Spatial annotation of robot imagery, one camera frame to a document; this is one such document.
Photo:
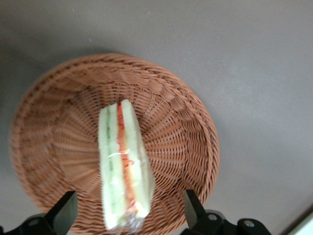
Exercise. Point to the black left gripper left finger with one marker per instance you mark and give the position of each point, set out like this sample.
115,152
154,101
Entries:
58,215

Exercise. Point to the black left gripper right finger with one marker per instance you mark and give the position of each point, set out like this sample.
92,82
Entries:
195,215

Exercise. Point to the plastic-wrapped triangle sandwich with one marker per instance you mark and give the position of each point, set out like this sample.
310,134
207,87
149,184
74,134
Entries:
115,171

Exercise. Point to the brown round wicker basket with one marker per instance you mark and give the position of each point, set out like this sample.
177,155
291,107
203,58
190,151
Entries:
176,137

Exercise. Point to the cream plastic tray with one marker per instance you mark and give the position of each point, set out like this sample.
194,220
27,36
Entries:
305,226

